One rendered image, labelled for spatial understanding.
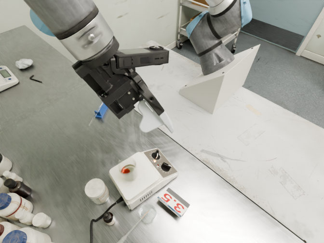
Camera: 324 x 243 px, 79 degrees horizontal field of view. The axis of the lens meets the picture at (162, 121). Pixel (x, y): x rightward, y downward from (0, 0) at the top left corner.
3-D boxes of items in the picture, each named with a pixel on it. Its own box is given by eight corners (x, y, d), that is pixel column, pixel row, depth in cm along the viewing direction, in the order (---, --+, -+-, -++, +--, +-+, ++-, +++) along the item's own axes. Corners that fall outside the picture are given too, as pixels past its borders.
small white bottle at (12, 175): (16, 178, 70) (3, 168, 64) (24, 177, 70) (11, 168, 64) (12, 185, 68) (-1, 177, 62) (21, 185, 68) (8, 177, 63)
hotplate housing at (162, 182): (157, 150, 77) (157, 139, 71) (179, 176, 70) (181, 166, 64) (105, 183, 69) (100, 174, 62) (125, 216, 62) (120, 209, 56)
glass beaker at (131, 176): (128, 164, 64) (125, 151, 58) (142, 172, 62) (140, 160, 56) (116, 179, 61) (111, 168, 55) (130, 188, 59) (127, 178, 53)
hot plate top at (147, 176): (140, 151, 68) (139, 150, 67) (160, 179, 62) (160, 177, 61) (108, 171, 63) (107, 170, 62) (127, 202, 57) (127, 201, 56)
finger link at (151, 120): (155, 147, 41) (126, 113, 39) (176, 128, 41) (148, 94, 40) (157, 150, 38) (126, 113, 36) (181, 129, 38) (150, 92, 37)
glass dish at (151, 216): (146, 202, 65) (145, 199, 63) (160, 212, 63) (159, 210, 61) (135, 217, 62) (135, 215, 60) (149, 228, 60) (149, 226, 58)
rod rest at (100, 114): (104, 101, 93) (102, 96, 91) (111, 102, 93) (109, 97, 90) (94, 117, 87) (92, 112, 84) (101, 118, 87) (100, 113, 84)
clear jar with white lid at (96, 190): (88, 202, 65) (80, 194, 59) (96, 185, 68) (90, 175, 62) (105, 207, 64) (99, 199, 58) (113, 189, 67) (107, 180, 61)
